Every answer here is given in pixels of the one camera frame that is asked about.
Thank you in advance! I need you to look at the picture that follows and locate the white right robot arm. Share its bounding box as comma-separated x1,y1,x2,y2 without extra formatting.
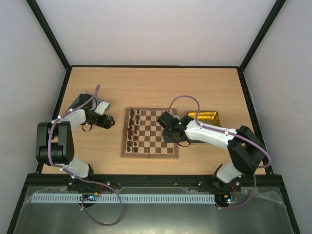
157,111,265,191

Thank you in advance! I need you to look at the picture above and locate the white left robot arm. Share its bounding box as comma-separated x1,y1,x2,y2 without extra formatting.
36,92,115,179

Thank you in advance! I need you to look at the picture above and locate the wooden chess board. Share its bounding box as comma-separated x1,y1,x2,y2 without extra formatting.
120,107,178,159

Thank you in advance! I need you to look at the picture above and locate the gold metal tin tray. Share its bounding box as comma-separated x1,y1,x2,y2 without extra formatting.
186,111,222,144

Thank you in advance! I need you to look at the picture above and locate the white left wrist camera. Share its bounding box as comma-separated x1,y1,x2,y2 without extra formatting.
94,101,111,116

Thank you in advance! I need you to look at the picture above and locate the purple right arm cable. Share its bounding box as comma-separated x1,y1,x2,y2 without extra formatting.
168,95,273,211

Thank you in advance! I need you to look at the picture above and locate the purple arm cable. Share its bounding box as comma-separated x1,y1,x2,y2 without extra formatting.
47,84,124,226
168,95,273,211

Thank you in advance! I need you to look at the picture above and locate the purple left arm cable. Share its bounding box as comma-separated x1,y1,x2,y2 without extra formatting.
47,84,124,226

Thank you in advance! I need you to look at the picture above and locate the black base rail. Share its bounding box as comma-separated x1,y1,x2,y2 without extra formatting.
24,173,285,193

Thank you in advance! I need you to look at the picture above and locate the slotted white cable duct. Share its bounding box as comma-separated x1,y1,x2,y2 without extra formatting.
31,194,215,204

